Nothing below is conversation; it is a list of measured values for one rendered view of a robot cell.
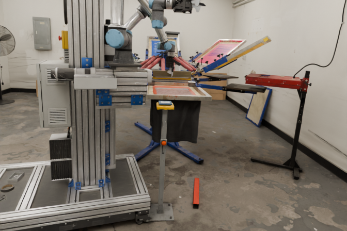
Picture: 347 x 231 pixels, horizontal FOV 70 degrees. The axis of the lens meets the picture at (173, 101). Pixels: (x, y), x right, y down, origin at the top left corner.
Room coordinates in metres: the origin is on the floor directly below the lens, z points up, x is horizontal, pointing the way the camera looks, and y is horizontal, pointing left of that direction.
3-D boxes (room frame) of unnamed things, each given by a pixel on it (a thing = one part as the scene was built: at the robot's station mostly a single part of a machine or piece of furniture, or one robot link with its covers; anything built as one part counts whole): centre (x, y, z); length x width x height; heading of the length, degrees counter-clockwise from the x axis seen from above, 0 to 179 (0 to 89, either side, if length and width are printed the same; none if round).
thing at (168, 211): (1.86, 0.06, 0.48); 0.22 x 0.22 x 0.96; 6
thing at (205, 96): (2.43, 0.01, 0.97); 0.79 x 0.58 x 0.04; 6
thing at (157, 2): (1.64, 0.13, 1.65); 0.11 x 0.08 x 0.09; 83
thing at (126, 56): (1.81, 0.38, 1.31); 0.15 x 0.15 x 0.10
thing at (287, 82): (2.91, -1.18, 1.06); 0.61 x 0.46 x 0.12; 66
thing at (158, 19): (1.66, 0.13, 1.56); 0.11 x 0.08 x 0.11; 173
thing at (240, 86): (3.21, -0.49, 0.91); 1.34 x 0.40 x 0.08; 66
